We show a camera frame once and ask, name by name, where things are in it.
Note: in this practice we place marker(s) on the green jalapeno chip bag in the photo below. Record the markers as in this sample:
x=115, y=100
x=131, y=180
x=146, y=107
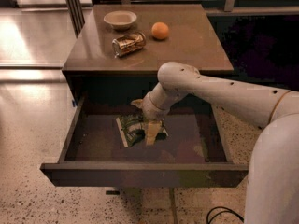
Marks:
x=132, y=129

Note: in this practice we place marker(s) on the white ceramic bowl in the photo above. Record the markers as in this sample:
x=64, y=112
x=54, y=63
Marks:
x=120, y=20

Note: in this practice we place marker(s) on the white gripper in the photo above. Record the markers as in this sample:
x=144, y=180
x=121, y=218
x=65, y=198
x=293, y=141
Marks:
x=152, y=111

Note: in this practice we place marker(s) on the open dark top drawer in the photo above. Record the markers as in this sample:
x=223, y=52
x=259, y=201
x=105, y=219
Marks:
x=193, y=154

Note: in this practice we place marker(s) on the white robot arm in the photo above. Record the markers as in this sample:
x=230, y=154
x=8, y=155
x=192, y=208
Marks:
x=273, y=180

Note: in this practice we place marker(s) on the orange fruit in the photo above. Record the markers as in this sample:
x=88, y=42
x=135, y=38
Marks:
x=160, y=31

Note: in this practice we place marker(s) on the dark brown cabinet counter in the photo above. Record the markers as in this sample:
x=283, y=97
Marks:
x=92, y=69

